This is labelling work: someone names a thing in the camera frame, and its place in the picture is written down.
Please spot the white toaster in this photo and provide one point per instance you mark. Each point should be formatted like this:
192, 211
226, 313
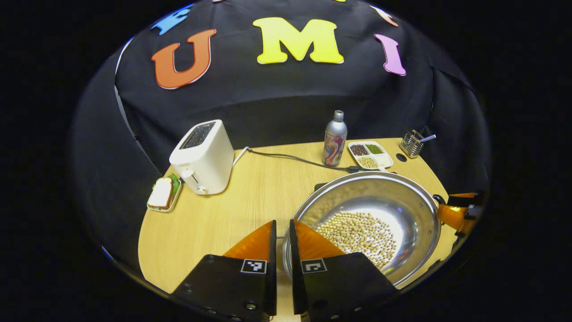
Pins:
210, 161

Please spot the black round table grommet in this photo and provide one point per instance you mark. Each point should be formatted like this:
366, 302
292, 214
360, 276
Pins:
401, 157

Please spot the pile of yellow soybeans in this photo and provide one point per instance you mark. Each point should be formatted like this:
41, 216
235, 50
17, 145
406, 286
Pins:
357, 237

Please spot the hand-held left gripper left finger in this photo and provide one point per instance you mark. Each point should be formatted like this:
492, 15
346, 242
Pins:
273, 290

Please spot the white divided tray of beans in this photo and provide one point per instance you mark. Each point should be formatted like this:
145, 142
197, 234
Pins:
371, 155

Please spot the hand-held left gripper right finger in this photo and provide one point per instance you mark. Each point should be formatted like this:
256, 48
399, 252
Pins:
295, 286

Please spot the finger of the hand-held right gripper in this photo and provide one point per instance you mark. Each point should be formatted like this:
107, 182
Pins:
453, 217
469, 200

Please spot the black backdrop cloth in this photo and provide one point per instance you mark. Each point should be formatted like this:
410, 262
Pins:
277, 98

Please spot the toy sandwich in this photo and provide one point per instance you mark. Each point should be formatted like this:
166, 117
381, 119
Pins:
161, 193

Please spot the small green plate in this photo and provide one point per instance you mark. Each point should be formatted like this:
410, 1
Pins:
177, 192

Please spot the silver bottle with colourful label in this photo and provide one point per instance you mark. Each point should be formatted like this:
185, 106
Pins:
334, 143

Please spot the metal spoon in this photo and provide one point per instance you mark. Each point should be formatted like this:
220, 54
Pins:
428, 138

